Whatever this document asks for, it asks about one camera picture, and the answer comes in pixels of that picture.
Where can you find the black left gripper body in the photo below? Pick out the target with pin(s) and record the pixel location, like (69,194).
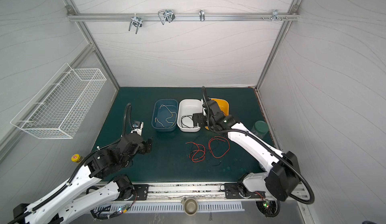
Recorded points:
(146,149)

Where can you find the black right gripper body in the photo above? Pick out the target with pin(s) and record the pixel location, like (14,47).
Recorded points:
(201,119)

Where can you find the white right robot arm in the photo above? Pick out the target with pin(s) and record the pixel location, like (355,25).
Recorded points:
(277,179)

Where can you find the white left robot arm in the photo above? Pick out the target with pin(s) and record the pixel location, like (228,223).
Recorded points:
(64,204)

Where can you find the yellow plastic bin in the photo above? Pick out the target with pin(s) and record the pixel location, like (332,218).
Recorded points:
(216,111)

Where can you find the white plastic bin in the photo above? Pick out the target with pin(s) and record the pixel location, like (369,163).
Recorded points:
(187,108)

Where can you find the blue plastic bin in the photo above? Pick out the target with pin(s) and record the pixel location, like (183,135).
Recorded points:
(165,115)

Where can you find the green table mat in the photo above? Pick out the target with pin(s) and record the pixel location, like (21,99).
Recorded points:
(176,156)

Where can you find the green lid glass jar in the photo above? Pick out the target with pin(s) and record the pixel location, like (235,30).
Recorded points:
(260,129)

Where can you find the grey round cup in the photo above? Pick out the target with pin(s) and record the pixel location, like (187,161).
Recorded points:
(190,206)

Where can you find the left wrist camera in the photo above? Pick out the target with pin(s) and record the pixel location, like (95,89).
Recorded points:
(137,127)

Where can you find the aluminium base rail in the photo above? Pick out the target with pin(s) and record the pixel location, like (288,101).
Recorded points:
(164,192)

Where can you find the white wire basket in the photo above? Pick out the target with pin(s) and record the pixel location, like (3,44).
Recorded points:
(59,108)

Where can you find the aluminium top rail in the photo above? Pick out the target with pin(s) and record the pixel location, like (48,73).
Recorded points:
(199,16)

